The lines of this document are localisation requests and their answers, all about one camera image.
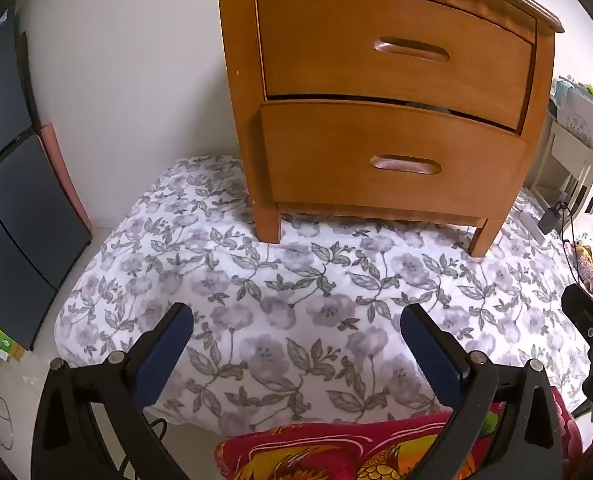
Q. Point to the wooden nightstand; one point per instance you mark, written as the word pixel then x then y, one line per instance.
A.
pixel 236 110

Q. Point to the white shelf rack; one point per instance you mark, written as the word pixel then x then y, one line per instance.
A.
pixel 568 160

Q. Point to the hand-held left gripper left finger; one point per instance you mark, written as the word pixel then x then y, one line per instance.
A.
pixel 164 355

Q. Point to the shallow wooden drawer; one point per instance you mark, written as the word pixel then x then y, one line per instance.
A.
pixel 326 45

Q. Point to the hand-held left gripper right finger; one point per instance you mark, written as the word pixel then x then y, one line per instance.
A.
pixel 434 355

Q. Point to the red printed blanket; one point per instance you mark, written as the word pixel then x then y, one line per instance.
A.
pixel 326 452

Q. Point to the pink board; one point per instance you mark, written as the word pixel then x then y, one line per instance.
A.
pixel 64 170

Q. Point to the colourful packet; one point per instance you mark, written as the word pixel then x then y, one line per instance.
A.
pixel 587 265

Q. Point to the white power strip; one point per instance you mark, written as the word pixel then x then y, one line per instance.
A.
pixel 530 225

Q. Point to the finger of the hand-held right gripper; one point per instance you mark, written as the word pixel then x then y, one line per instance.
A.
pixel 588 317

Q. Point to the grey floral blanket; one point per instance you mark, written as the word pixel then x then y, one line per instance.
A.
pixel 276 310

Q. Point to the black charger adapter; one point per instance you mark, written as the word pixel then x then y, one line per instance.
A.
pixel 552 217

